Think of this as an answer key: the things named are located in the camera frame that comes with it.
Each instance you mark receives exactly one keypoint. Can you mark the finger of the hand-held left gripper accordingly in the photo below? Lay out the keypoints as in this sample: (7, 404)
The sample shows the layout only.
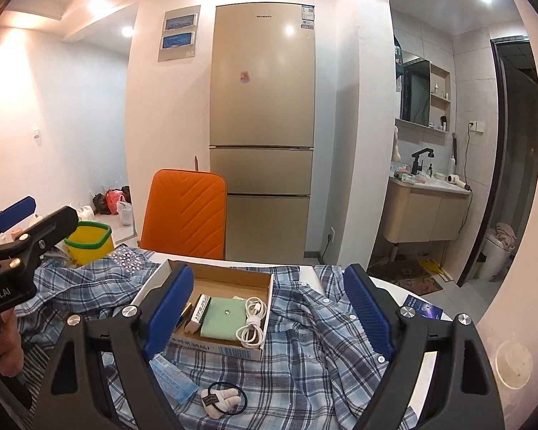
(13, 212)
(56, 224)

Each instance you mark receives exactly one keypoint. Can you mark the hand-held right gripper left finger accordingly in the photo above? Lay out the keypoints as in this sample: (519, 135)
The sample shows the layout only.
(172, 309)

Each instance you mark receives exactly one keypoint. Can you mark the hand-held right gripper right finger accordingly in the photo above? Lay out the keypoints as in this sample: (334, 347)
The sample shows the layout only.
(370, 313)

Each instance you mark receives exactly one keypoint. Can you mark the blue cigarette pack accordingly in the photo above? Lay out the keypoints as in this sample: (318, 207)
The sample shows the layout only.
(187, 312)

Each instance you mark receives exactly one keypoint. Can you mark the red cigarette pack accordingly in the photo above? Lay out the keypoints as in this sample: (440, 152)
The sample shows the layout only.
(201, 312)

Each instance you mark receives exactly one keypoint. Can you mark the green snap pouch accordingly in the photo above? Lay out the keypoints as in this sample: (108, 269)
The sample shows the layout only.
(222, 322)

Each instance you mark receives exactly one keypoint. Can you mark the cardboard box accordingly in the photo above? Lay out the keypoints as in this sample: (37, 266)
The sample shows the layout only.
(233, 284)

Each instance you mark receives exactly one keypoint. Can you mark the person's left hand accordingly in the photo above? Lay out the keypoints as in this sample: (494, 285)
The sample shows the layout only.
(10, 345)

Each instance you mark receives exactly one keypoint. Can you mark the yellow bin green rim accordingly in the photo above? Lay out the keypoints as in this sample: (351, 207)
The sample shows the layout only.
(89, 246)

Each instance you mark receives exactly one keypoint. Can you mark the black bag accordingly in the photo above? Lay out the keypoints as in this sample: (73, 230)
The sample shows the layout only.
(99, 204)

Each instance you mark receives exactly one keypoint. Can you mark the patterned bath mat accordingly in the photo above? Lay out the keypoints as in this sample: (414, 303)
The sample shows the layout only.
(408, 280)

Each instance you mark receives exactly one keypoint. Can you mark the dark blue card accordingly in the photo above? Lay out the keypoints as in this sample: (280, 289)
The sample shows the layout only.
(423, 308)

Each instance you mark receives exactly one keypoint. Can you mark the red plastic bag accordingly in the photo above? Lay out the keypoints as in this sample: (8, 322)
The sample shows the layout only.
(113, 201)

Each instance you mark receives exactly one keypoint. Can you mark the blue sparkly patterned cloth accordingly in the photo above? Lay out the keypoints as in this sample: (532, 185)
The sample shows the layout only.
(132, 260)

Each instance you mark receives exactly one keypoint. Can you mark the light blue plastic packet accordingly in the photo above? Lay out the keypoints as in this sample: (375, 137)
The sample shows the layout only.
(175, 378)

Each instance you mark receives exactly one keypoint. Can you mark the white plastic bag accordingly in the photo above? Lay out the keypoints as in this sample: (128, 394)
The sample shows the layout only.
(125, 214)

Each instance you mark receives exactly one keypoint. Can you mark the blue plaid shirt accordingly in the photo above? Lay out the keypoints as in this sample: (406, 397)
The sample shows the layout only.
(314, 358)

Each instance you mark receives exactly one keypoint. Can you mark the orange chair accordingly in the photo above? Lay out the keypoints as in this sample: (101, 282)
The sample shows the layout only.
(184, 215)

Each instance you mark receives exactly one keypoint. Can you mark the beige bathroom vanity cabinet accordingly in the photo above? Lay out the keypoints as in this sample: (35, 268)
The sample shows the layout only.
(423, 212)

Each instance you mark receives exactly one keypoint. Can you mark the white trash can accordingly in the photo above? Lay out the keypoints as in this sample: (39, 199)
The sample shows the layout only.
(493, 257)

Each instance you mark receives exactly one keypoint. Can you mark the clear suction hook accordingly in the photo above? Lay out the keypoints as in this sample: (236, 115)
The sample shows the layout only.
(513, 365)

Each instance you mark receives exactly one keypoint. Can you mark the white hair dryer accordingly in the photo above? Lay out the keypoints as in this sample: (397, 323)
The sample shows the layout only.
(455, 180)

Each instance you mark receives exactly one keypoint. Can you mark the black faucet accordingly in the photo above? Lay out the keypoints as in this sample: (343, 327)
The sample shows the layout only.
(419, 161)

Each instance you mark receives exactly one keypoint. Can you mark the beige refrigerator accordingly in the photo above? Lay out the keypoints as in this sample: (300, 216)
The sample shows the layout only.
(260, 121)

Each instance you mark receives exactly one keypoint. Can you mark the bathroom mirror cabinet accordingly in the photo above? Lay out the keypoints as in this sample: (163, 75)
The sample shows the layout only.
(414, 92)

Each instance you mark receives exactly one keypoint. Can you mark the pink fridge sticker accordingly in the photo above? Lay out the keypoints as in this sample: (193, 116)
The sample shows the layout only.
(245, 77)

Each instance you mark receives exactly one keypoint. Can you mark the dark door frame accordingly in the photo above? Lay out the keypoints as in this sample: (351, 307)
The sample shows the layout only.
(500, 143)

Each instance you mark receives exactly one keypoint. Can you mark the bathroom wall socket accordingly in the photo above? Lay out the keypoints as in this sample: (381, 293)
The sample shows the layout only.
(474, 126)

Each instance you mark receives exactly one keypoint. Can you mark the grey wall electrical panel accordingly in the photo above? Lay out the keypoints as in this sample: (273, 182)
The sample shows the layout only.
(178, 33)

